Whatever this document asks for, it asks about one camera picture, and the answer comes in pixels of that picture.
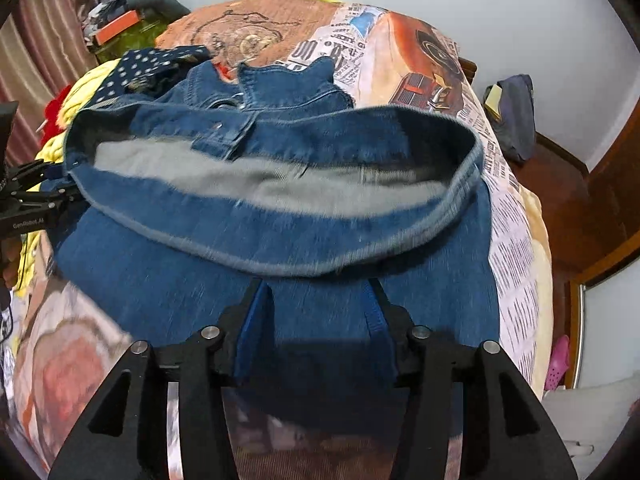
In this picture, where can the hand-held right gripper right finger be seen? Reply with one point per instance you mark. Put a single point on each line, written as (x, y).
(380, 345)

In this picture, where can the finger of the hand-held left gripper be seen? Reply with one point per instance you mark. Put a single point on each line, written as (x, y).
(35, 172)
(45, 200)

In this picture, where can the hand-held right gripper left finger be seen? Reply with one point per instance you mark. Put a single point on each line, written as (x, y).
(252, 330)

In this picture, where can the blue denim jacket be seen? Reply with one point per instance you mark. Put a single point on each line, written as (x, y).
(280, 240)

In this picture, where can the red garment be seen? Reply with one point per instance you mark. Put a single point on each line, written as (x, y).
(55, 110)

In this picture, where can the yellow printed garment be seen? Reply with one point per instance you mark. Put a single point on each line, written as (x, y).
(85, 85)

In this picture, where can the striped red curtain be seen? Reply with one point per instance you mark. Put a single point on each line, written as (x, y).
(40, 35)

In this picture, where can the navy polka dot garment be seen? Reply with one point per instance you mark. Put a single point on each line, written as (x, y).
(135, 70)

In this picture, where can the green patterned cloth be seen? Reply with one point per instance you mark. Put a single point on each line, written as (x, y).
(135, 40)

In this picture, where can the orange box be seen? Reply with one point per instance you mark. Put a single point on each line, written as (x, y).
(117, 27)

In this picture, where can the pink slipper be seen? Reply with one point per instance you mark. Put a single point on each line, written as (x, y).
(557, 362)

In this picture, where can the grey neck pillow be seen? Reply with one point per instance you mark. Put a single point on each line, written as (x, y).
(160, 2)

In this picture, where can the grey backpack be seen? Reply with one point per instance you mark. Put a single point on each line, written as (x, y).
(515, 115)

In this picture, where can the bed with printed blanket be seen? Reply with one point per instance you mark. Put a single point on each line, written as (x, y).
(400, 60)

